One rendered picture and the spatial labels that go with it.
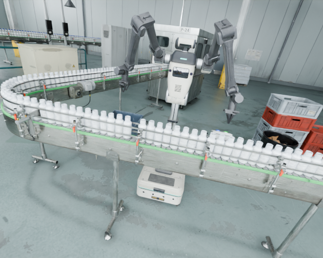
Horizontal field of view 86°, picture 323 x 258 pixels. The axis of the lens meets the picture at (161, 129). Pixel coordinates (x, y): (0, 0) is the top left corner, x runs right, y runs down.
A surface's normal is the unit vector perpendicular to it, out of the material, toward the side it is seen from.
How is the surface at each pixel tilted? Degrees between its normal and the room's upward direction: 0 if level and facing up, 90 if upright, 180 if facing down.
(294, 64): 90
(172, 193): 90
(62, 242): 0
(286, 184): 90
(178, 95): 90
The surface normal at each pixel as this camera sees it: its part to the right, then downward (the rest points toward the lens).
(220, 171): -0.18, 0.43
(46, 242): 0.13, -0.88
